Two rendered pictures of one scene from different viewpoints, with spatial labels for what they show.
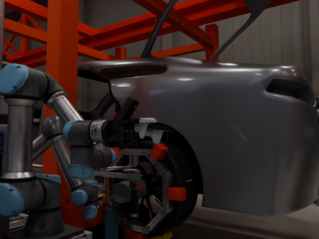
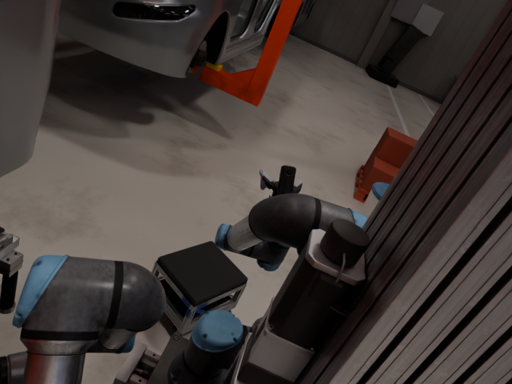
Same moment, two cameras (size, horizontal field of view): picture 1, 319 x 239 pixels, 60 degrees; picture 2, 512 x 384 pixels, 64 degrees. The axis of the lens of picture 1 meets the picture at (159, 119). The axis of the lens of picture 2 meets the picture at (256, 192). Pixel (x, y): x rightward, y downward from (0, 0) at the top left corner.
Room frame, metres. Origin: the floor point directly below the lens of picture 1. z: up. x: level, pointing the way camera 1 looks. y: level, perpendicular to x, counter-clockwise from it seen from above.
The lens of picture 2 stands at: (1.61, 1.06, 1.83)
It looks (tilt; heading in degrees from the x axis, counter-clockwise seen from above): 28 degrees down; 237
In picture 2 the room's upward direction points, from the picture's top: 25 degrees clockwise
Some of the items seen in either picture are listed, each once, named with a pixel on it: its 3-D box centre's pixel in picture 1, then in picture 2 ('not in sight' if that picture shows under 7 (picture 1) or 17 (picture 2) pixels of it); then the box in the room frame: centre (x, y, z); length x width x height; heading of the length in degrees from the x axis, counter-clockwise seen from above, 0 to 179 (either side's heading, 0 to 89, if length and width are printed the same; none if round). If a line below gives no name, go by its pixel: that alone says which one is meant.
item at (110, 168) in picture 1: (113, 162); not in sight; (1.87, 0.31, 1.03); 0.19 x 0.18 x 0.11; 146
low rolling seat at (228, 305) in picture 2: not in sight; (196, 289); (0.72, -0.44, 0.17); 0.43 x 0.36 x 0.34; 24
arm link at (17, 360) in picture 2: not in sight; (15, 368); (1.58, 0.38, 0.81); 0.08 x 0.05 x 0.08; 101
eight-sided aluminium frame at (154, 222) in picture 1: (136, 188); not in sight; (1.91, 0.15, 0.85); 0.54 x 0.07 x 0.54; 56
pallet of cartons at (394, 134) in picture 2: not in sight; (414, 182); (-2.28, -1.89, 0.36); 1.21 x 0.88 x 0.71; 147
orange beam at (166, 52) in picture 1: (161, 54); not in sight; (4.81, -0.03, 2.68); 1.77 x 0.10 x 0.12; 56
